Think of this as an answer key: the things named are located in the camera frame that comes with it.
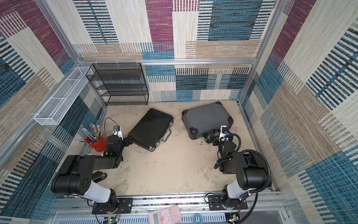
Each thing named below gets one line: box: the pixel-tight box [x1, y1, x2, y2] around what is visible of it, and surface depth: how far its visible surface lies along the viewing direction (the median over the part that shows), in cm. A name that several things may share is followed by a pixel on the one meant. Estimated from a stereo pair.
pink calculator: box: [148, 205, 182, 224], surface depth 71 cm
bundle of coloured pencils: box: [76, 123, 104, 144], surface depth 90 cm
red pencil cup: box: [85, 134, 107, 153], surface depth 89 cm
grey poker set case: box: [181, 101, 234, 140], surface depth 101 cm
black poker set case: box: [128, 107, 175, 152], surface depth 101 cm
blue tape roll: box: [192, 213, 204, 224], surface depth 71 cm
